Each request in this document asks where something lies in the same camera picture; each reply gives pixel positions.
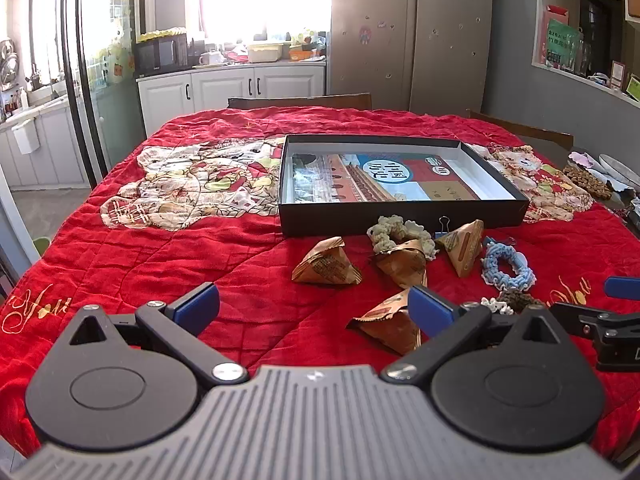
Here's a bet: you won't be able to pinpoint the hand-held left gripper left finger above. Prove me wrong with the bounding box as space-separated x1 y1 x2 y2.
67 282 250 386

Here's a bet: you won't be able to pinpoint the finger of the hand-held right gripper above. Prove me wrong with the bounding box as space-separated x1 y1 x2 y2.
603 275 640 302
549 301 613 341

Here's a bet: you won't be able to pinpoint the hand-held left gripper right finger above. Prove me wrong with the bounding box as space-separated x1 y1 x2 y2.
380 285 576 386

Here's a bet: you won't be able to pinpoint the brown triangular paper packet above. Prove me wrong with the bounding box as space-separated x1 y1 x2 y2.
374 239 429 290
291 236 363 287
346 287 426 357
434 218 486 279

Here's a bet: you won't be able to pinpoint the brown knitted scrunchie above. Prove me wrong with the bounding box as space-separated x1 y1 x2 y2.
480 287 546 316

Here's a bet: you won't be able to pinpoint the blue knitted scrunchie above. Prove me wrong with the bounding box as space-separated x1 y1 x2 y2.
480 239 537 291

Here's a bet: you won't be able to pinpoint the cream knitted scrunchie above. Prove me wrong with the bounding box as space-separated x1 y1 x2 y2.
366 214 438 261

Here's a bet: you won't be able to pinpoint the black shallow cardboard box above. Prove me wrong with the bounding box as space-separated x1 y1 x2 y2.
277 134 531 239

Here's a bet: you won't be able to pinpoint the red printed blanket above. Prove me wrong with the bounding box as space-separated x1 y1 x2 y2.
0 106 640 461

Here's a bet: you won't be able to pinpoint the brown beaded mat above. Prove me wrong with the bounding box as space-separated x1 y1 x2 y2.
562 165 615 201

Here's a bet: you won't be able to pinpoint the white plate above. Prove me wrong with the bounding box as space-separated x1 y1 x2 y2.
598 154 640 188

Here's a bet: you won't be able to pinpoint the pink cloth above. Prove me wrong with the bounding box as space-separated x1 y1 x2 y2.
569 150 608 171

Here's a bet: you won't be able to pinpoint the printed picture board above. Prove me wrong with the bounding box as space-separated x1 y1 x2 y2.
287 152 483 204

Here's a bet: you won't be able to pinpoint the wooden chair back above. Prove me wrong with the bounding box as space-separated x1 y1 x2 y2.
466 108 575 151
227 92 373 111

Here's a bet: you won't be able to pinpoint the white kitchen cabinet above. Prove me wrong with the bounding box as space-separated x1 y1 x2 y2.
136 62 328 136

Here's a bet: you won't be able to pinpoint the clear glass pitcher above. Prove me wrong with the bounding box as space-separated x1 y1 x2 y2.
562 30 593 73

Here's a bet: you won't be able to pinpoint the white hanging bin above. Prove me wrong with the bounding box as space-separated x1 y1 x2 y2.
11 119 41 156

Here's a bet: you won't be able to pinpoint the black microwave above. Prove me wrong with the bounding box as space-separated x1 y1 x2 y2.
135 34 190 77

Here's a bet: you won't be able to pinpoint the green sign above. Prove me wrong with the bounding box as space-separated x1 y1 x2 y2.
545 19 581 68

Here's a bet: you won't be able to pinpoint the silver refrigerator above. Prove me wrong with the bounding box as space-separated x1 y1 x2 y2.
326 0 493 118

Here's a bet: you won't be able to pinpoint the cream storage container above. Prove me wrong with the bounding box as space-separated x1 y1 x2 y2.
247 42 285 63

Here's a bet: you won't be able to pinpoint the yellow flowers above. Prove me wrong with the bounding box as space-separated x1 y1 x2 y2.
136 26 187 43

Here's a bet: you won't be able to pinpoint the red gift bag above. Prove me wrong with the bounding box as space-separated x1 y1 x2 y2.
540 5 570 63

